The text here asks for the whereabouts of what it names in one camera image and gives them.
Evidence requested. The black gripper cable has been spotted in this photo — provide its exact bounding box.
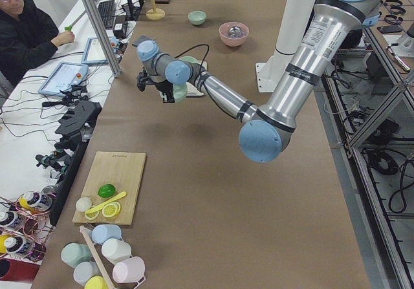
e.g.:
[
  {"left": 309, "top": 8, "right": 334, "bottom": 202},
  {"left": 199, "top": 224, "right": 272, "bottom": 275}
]
[{"left": 174, "top": 43, "right": 210, "bottom": 64}]

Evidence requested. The person in black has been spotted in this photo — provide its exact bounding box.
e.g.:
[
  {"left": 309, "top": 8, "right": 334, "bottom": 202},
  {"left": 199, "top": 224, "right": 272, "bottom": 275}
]
[{"left": 1, "top": 0, "right": 75, "bottom": 86}]

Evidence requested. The green bowl on tray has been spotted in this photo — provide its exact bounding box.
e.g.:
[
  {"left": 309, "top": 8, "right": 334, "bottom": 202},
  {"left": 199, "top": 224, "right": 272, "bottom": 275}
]
[{"left": 179, "top": 56, "right": 202, "bottom": 65}]

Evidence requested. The green bowl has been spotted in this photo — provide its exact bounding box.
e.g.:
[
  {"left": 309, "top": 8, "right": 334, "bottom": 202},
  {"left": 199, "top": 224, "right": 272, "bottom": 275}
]
[
  {"left": 179, "top": 56, "right": 202, "bottom": 65},
  {"left": 172, "top": 83, "right": 188, "bottom": 103},
  {"left": 188, "top": 10, "right": 206, "bottom": 26}
]

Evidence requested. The black keyboard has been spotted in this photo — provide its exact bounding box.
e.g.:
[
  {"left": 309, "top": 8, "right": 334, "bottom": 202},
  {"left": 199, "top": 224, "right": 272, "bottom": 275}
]
[{"left": 98, "top": 0, "right": 116, "bottom": 29}]

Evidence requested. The yellow toy knife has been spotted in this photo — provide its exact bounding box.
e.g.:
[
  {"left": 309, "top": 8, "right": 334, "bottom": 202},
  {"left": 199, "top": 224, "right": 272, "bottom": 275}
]
[{"left": 85, "top": 191, "right": 127, "bottom": 214}]

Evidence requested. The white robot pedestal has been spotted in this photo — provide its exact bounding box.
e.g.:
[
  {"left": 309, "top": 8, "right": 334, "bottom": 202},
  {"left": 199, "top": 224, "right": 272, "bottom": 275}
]
[{"left": 256, "top": 0, "right": 316, "bottom": 93}]

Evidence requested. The aluminium frame post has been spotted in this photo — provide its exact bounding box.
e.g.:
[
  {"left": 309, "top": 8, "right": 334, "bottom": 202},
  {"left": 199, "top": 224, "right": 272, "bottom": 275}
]
[{"left": 82, "top": 0, "right": 121, "bottom": 78}]

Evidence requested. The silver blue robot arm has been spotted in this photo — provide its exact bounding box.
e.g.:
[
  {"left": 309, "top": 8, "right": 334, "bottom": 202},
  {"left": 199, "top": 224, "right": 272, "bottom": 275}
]
[{"left": 136, "top": 0, "right": 381, "bottom": 163}]

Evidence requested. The green cup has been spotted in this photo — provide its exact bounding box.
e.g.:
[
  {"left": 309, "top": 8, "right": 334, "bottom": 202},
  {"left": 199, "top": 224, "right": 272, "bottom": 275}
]
[{"left": 61, "top": 242, "right": 92, "bottom": 268}]

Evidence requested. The wooden cup rack pole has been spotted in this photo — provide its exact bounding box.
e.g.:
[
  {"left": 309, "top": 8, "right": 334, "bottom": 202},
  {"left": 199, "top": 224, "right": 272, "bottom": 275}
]
[{"left": 79, "top": 226, "right": 115, "bottom": 289}]

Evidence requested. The pink bowl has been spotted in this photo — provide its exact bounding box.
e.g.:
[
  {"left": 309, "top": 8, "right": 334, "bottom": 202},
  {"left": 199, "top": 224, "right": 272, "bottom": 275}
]
[{"left": 219, "top": 22, "right": 249, "bottom": 47}]

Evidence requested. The wooden cutting board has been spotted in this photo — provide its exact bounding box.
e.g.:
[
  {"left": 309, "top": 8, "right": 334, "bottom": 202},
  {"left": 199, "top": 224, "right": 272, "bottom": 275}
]
[{"left": 72, "top": 151, "right": 146, "bottom": 226}]

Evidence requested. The wooden mug tree stand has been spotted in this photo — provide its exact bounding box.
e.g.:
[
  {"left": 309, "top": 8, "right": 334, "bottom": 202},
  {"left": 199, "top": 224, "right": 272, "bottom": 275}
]
[{"left": 146, "top": 0, "right": 166, "bottom": 21}]

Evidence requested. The lemon slice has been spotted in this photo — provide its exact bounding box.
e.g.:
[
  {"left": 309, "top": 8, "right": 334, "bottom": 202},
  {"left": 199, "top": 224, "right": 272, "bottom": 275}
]
[
  {"left": 83, "top": 210, "right": 100, "bottom": 221},
  {"left": 102, "top": 201, "right": 121, "bottom": 218}
]

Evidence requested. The beige plastic tray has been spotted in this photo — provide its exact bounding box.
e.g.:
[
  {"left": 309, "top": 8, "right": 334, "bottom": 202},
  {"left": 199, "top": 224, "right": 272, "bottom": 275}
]
[{"left": 186, "top": 61, "right": 208, "bottom": 98}]

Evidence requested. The green lime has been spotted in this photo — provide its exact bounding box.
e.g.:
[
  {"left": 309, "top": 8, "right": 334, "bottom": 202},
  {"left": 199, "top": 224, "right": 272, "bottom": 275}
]
[{"left": 97, "top": 184, "right": 116, "bottom": 198}]

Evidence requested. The yellow cup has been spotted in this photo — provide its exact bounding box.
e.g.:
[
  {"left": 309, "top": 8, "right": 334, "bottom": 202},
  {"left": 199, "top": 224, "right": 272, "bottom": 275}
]
[{"left": 84, "top": 275, "right": 108, "bottom": 289}]

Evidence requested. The pink cup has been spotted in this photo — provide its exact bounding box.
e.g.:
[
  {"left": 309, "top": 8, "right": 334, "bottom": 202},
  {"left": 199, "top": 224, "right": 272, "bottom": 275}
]
[{"left": 112, "top": 256, "right": 146, "bottom": 283}]

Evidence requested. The blue cup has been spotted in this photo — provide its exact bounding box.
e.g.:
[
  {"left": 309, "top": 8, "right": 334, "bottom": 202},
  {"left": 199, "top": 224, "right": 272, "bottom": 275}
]
[{"left": 91, "top": 224, "right": 122, "bottom": 245}]

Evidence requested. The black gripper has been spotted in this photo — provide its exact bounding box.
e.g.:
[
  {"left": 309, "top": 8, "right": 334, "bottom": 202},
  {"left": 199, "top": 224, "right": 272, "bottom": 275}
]
[{"left": 136, "top": 69, "right": 152, "bottom": 91}]

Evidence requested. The white garlic bulb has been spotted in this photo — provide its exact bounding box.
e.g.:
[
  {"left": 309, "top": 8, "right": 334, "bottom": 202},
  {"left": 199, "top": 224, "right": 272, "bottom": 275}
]
[{"left": 76, "top": 197, "right": 93, "bottom": 212}]

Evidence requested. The blue teach pendant tablet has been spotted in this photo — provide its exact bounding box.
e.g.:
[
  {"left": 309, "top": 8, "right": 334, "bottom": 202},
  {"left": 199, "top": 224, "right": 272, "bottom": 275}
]
[{"left": 38, "top": 62, "right": 89, "bottom": 97}]

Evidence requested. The grey cup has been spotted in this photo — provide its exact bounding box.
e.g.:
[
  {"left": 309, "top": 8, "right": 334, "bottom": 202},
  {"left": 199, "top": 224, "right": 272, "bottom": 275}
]
[{"left": 73, "top": 261, "right": 100, "bottom": 286}]

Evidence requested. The white cup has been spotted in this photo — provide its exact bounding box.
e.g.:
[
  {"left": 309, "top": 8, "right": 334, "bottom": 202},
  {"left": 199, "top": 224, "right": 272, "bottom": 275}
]
[{"left": 101, "top": 238, "right": 132, "bottom": 264}]

